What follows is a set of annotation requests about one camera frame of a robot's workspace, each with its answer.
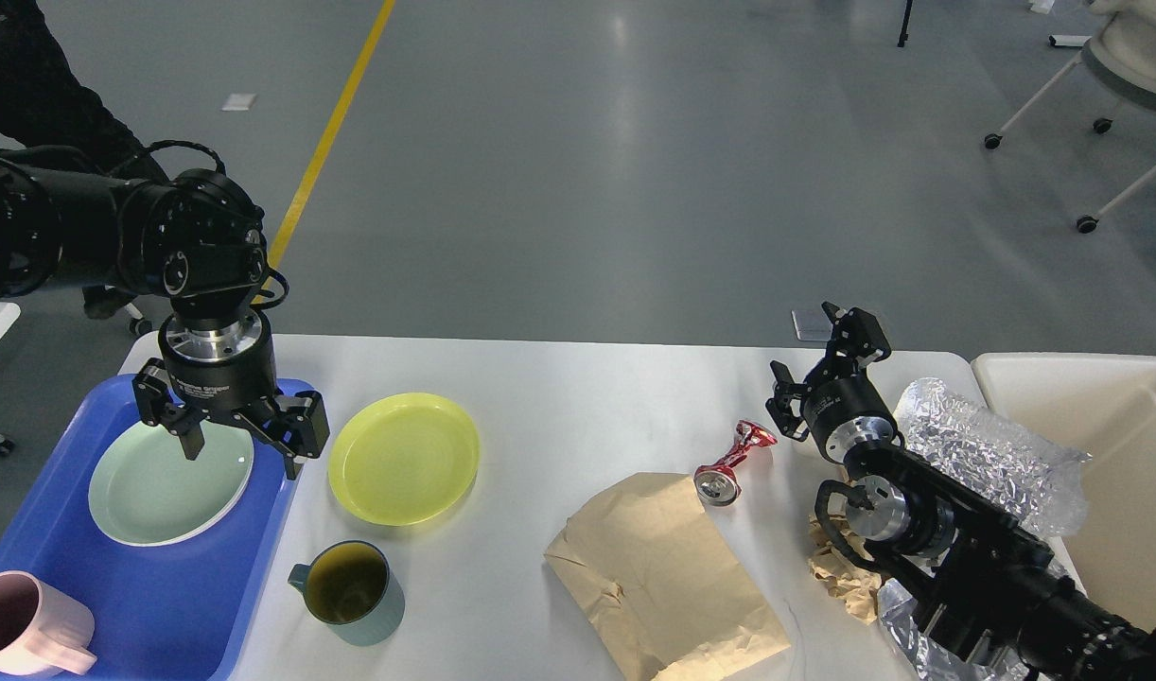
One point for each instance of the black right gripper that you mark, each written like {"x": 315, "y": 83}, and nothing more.
{"x": 842, "y": 409}

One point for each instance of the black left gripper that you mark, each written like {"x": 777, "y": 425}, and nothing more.
{"x": 227, "y": 376}

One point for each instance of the yellow plastic plate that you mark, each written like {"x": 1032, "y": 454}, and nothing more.
{"x": 405, "y": 459}

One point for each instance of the teal mug yellow inside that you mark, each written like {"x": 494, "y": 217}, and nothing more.
{"x": 351, "y": 588}

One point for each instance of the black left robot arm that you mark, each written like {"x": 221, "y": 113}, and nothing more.
{"x": 197, "y": 241}

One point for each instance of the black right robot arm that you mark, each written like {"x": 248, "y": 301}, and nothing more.
{"x": 980, "y": 582}

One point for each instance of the grey floor plate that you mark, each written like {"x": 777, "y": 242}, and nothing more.
{"x": 811, "y": 325}

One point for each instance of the pale green plate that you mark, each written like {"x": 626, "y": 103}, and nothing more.
{"x": 144, "y": 492}

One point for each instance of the crushed red can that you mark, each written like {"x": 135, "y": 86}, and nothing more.
{"x": 716, "y": 483}

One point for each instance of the blue plastic tray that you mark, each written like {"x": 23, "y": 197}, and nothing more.
{"x": 175, "y": 612}

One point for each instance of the crumpled brown paper ball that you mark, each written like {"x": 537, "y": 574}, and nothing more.
{"x": 856, "y": 587}

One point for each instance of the silver foil bag upper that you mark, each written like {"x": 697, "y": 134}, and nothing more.
{"x": 1017, "y": 469}

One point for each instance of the silver foil bag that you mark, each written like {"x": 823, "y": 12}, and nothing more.
{"x": 1017, "y": 469}
{"x": 927, "y": 660}

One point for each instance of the brown paper bag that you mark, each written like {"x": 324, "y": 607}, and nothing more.
{"x": 660, "y": 586}

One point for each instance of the pink mug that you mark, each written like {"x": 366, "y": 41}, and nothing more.
{"x": 42, "y": 631}

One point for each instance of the beige plastic bin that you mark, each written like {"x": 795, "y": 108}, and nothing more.
{"x": 1104, "y": 405}

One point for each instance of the silver foil bag lower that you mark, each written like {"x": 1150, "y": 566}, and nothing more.
{"x": 927, "y": 660}

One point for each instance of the black tripod leg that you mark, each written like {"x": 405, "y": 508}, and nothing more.
{"x": 908, "y": 9}

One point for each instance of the person in black clothes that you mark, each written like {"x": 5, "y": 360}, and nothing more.
{"x": 42, "y": 103}

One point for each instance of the white office chair right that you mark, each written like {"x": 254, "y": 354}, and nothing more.
{"x": 1121, "y": 55}

